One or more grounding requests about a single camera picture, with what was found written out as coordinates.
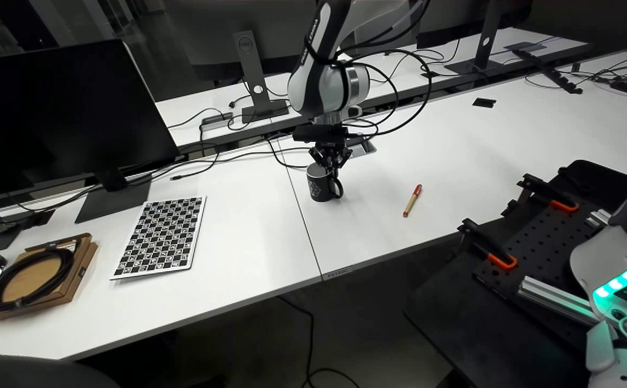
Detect black cup with handle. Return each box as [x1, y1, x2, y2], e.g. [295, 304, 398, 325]
[307, 161, 347, 204]

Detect aluminium profile bar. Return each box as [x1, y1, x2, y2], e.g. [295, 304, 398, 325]
[515, 276, 602, 329]

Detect thin black floor cable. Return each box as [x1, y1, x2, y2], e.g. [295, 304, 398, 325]
[276, 294, 364, 388]

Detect black monitor stand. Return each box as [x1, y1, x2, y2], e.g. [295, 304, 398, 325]
[446, 0, 523, 78]

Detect black computer monitor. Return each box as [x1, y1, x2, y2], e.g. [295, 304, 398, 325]
[0, 38, 184, 211]

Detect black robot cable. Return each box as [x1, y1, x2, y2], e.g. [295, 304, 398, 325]
[301, 0, 436, 138]

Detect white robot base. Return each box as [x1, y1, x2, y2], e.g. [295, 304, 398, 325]
[570, 167, 627, 388]

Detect silver table cable port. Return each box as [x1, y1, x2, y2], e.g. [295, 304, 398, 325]
[198, 107, 242, 136]

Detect black clamp with orange handle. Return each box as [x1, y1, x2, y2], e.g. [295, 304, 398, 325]
[459, 215, 522, 276]
[515, 173, 581, 215]

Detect black white checkerboard sheet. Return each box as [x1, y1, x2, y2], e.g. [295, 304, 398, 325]
[111, 193, 210, 282]

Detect silver monitor stand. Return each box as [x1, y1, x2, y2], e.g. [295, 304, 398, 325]
[230, 27, 292, 124]

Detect black mounting plate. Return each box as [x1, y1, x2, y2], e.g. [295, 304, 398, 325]
[406, 158, 627, 388]

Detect dark monitor base plate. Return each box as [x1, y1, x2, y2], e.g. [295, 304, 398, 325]
[73, 173, 154, 225]

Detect red and tan marker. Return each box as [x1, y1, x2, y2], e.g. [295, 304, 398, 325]
[400, 181, 425, 219]

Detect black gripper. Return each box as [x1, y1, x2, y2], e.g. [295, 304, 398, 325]
[304, 124, 354, 181]

